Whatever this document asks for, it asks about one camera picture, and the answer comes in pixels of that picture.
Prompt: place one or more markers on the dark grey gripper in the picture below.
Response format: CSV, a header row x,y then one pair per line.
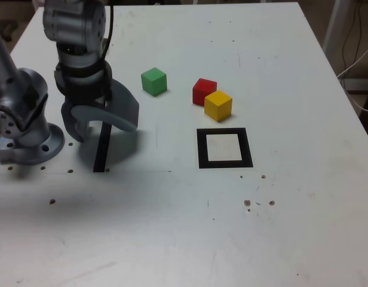
x,y
87,96

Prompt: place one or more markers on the green cube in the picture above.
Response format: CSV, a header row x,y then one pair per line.
x,y
154,83

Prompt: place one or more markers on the red cube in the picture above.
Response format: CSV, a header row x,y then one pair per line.
x,y
202,89

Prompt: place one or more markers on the yellow cube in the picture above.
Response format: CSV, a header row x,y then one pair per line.
x,y
218,104

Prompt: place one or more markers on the black tape square outline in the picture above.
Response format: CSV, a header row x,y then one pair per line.
x,y
202,149

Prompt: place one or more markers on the black tape strip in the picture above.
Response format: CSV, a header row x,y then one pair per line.
x,y
101,149

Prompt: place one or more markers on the beige box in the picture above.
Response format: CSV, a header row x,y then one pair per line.
x,y
360,84

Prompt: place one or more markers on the white metal post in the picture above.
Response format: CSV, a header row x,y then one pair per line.
x,y
336,18

